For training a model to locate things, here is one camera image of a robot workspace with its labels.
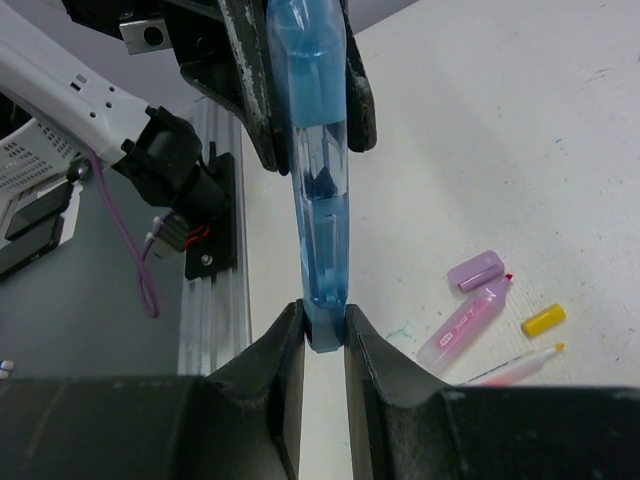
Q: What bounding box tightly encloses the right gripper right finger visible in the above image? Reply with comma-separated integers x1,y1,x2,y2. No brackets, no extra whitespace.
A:
344,305,450,479

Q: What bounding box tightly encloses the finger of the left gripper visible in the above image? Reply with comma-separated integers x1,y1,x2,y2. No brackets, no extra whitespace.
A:
340,1,378,153
179,1,289,175

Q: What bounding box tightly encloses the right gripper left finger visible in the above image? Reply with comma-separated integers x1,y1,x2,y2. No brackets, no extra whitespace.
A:
207,300,305,479

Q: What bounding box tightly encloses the blue translucent highlighter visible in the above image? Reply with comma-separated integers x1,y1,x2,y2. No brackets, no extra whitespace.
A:
266,1,349,353

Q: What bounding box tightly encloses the lilac highlighter body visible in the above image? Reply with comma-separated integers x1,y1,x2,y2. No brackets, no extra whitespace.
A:
416,274,513,375

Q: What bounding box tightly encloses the white yellow marker pen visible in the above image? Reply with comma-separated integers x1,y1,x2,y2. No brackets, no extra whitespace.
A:
461,343,565,386

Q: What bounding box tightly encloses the lilac highlighter cap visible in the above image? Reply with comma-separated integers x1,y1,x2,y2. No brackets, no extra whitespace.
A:
447,250,505,293

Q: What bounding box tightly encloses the yellow pen cap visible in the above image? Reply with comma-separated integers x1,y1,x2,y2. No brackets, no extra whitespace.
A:
521,304,566,338

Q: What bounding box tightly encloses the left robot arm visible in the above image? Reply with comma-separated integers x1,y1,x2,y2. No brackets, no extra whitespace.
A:
1,1,287,226

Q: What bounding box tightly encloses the aluminium rail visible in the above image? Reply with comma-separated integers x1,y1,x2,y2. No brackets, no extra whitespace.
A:
178,99,252,376

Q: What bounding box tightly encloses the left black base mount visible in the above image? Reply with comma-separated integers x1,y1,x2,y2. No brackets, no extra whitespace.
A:
184,141,238,282

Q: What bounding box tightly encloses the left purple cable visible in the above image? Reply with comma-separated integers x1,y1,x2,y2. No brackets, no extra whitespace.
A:
87,147,162,320

